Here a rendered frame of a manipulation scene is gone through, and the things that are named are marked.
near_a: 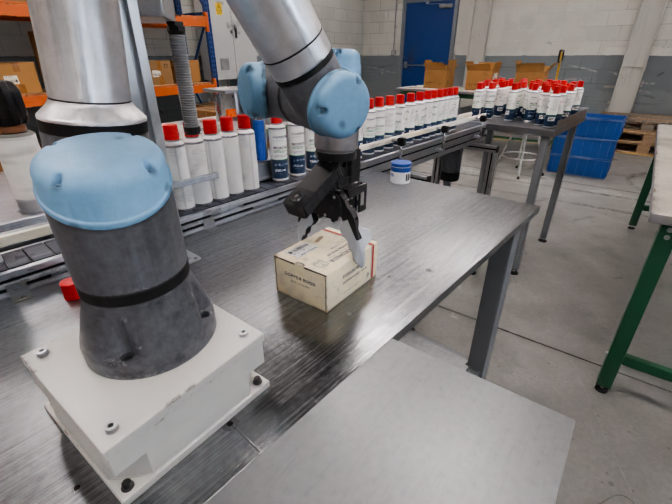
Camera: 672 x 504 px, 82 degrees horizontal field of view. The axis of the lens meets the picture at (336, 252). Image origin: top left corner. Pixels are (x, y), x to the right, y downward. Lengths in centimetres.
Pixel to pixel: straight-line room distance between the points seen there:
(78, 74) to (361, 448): 51
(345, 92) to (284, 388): 38
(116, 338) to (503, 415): 46
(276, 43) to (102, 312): 33
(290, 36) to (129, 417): 41
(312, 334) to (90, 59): 46
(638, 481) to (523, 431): 121
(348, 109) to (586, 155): 477
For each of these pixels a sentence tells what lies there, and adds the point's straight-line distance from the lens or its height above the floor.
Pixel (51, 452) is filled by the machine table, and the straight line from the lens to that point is 59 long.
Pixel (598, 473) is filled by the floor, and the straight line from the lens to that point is 170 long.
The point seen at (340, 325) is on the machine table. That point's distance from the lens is 65.
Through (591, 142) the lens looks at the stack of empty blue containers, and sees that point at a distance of 514.
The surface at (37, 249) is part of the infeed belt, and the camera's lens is 98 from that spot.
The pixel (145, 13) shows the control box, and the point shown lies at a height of 129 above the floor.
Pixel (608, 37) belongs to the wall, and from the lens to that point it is 791.
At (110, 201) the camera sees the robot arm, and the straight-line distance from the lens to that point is 40.
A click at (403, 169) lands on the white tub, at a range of 135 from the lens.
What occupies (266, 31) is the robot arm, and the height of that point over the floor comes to 125.
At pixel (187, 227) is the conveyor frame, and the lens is 102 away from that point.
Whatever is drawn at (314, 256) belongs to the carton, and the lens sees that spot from 70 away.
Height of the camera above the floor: 123
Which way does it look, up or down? 27 degrees down
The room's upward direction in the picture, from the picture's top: straight up
